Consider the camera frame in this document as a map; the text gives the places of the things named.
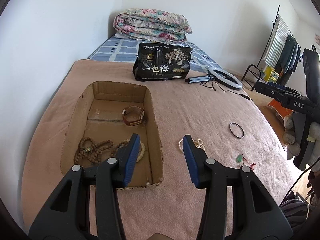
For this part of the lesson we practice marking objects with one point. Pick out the orange cloth covered box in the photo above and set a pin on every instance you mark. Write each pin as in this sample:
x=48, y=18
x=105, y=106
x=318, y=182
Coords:
x=278, y=110

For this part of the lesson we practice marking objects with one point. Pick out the brown wooden bead mala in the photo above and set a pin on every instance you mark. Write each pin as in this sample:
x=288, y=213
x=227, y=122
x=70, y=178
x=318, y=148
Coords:
x=92, y=151

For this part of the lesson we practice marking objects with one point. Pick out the dark thin bangle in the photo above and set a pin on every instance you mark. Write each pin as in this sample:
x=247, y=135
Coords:
x=236, y=130

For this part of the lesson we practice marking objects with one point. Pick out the blue checked bed sheet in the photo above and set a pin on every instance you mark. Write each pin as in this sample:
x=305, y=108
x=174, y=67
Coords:
x=125, y=50

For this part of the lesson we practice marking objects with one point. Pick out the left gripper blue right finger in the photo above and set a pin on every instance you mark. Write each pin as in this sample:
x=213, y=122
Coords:
x=195, y=159

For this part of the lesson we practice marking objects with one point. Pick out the pink blanket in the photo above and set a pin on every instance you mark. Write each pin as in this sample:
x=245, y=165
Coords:
x=174, y=207

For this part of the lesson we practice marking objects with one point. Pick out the folded floral quilt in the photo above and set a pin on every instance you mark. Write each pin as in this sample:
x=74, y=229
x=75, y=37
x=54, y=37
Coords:
x=152, y=25

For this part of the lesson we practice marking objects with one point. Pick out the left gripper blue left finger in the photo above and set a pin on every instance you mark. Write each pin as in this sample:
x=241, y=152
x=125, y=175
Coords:
x=127, y=157

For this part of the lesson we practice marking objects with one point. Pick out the dark hanging clothes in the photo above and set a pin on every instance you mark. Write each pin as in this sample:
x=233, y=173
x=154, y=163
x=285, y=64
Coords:
x=288, y=60

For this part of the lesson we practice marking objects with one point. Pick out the right hand white glove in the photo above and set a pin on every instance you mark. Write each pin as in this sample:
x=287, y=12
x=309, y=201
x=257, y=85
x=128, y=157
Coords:
x=292, y=137

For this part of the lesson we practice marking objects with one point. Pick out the black snack bag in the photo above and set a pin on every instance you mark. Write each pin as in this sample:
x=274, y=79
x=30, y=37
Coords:
x=160, y=62

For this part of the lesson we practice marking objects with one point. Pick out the black ring light tripod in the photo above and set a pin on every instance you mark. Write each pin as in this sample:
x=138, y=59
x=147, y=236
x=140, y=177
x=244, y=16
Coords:
x=198, y=79

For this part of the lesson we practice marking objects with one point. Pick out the striped hanging towel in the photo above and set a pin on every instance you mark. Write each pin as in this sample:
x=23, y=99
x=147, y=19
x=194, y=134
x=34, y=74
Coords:
x=276, y=43

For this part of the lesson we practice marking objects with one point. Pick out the yellow crate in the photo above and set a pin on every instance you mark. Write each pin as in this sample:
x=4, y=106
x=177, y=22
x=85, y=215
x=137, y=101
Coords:
x=270, y=75

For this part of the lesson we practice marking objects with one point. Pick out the white ring light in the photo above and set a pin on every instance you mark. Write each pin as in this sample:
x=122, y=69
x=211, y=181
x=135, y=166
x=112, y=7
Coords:
x=225, y=78

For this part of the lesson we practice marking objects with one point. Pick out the red strap wristwatch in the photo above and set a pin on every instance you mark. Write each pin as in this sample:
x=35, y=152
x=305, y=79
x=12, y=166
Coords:
x=133, y=115

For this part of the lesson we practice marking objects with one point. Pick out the black clothes rack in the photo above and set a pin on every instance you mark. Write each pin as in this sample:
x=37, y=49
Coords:
x=255, y=72

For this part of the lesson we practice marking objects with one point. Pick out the shallow cardboard box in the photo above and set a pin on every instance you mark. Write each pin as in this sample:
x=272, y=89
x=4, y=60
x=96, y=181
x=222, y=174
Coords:
x=97, y=114

